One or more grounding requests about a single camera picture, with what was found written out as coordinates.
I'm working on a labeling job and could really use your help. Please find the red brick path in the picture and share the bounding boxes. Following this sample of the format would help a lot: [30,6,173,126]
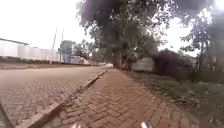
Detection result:
[41,68,201,128]

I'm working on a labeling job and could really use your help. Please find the blue structure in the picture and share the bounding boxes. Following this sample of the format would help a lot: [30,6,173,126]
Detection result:
[59,39,76,64]

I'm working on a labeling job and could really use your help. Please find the reddish paved road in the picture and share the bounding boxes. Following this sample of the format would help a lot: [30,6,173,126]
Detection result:
[0,65,111,127]

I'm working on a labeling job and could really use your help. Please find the white wall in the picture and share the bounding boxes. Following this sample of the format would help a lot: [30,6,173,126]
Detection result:
[0,37,62,63]

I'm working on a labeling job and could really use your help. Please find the grey wall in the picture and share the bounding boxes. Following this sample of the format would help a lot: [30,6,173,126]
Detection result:
[131,56,156,72]

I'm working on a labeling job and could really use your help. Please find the large tree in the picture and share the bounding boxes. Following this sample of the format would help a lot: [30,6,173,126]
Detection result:
[75,0,178,70]

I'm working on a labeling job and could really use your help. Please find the grass verge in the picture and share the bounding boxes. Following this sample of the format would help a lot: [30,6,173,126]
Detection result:
[124,69,224,128]

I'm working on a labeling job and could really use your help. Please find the dark bush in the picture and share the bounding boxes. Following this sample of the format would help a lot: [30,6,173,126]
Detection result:
[152,48,191,78]

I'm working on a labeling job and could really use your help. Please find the pole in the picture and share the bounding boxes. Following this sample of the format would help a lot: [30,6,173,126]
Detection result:
[51,24,60,51]

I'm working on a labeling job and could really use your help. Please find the stone kerb blocks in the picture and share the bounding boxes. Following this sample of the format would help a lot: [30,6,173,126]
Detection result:
[14,69,109,128]

